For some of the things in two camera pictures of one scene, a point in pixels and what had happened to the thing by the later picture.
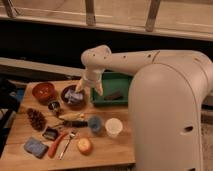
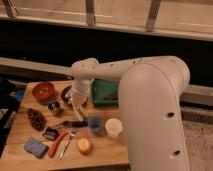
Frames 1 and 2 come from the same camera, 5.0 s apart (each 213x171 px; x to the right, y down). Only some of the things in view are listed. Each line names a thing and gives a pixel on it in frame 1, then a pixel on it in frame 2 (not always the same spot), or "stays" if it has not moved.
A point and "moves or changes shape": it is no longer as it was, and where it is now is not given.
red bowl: [43, 93] stays
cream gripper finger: [79, 86] -> [74, 107]
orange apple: [85, 146] stays
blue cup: [95, 123] stays
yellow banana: [73, 116] moves or changes shape
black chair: [11, 95] stays
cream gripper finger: [99, 87] -> [85, 112]
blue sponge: [36, 147] stays
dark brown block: [114, 97] stays
